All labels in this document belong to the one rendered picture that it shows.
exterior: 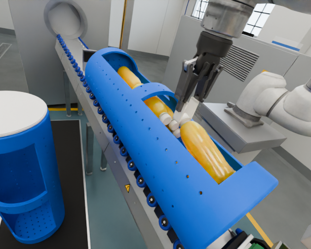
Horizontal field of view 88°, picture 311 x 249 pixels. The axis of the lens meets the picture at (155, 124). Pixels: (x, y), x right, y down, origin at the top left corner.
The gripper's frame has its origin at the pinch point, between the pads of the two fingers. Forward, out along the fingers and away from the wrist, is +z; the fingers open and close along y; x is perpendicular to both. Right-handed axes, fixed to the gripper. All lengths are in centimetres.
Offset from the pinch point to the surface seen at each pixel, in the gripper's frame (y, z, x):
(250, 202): 5.3, 2.4, 26.4
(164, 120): 1.4, 7.4, -5.3
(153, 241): 11.9, 36.8, 18.2
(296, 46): -178, -25, -42
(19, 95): 41, 20, -49
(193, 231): 12.9, 12.1, 24.0
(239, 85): -163, 28, -65
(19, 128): 41, 20, -28
